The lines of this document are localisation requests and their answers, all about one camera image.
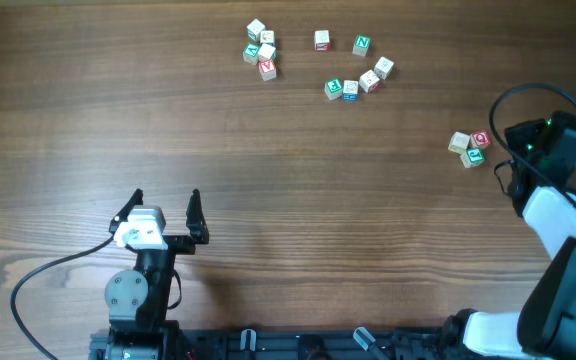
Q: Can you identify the yellow edged picture block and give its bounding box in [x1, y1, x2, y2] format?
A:
[373, 56, 394, 80]

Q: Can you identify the block with blue side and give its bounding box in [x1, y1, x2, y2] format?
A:
[259, 30, 275, 47]

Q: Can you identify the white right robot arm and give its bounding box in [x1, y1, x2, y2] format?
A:
[435, 112, 576, 359]

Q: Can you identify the red V letter block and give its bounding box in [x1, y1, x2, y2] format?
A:
[258, 59, 277, 81]

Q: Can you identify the yellow side picture block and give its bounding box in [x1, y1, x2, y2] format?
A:
[448, 132, 470, 155]

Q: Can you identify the green Z side block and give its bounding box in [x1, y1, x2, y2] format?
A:
[257, 43, 277, 61]

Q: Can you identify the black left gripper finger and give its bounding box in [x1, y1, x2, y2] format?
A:
[109, 188, 143, 235]
[186, 189, 210, 244]

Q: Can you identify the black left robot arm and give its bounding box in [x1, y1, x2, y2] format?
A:
[96, 189, 209, 360]

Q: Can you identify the green N letter block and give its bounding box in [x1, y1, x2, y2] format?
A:
[352, 34, 371, 57]

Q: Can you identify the black left camera cable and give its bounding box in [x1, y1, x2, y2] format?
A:
[9, 235, 117, 360]

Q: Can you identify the block with red side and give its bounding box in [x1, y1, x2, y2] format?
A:
[314, 30, 331, 51]

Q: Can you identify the green J letter block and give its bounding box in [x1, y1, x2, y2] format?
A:
[460, 148, 485, 168]

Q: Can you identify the green E letter block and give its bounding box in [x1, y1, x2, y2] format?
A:
[324, 78, 343, 100]

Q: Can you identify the snail picture blue block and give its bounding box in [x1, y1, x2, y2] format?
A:
[342, 80, 359, 102]

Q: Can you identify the plain top far-left block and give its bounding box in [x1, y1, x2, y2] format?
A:
[246, 19, 266, 42]

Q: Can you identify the red letter wooden block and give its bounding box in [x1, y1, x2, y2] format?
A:
[470, 130, 491, 149]

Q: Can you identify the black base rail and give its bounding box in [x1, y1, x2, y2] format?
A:
[88, 328, 474, 360]

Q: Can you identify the green A letter block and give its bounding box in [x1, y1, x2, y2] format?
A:
[243, 43, 260, 65]

